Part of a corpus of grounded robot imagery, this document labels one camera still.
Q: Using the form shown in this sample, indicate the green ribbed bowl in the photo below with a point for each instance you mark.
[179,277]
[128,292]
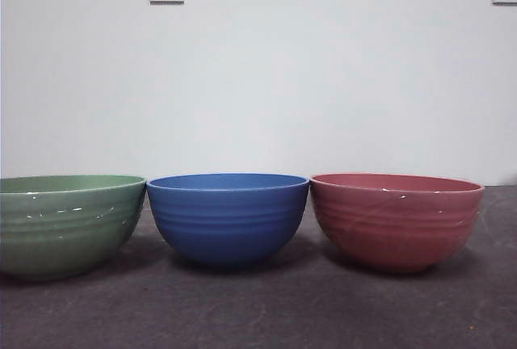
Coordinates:
[60,236]

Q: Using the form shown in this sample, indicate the red ribbed bowl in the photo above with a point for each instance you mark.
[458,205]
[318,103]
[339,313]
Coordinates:
[396,232]

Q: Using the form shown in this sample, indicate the blue ribbed bowl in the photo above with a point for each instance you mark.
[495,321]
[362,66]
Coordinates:
[226,224]

